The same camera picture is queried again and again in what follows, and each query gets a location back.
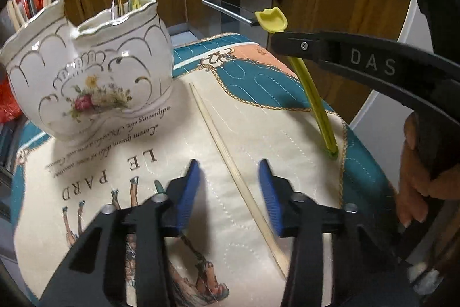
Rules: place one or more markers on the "cream ceramic double utensil holder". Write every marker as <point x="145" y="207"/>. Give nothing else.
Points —
<point x="69" y="80"/>

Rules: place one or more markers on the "wooden chopstick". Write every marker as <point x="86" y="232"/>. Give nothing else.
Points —
<point x="280" y="258"/>
<point x="12" y="15"/>

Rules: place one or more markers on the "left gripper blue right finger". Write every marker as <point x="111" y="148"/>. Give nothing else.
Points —
<point x="365" y="272"/>

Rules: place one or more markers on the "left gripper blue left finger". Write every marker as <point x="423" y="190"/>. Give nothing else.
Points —
<point x="93" y="272"/>

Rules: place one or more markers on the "printed quilted table mat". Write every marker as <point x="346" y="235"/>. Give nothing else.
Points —
<point x="232" y="105"/>

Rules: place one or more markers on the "wooden chopstick in holder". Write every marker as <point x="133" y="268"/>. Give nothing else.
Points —
<point x="12" y="15"/>

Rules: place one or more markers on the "red plastic bag lower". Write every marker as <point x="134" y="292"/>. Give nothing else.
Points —
<point x="9" y="109"/>

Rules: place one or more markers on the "right hand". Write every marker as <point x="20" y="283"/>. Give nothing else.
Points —
<point x="415" y="183"/>

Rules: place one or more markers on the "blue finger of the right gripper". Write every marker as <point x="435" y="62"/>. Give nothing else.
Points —
<point x="417" y="79"/>

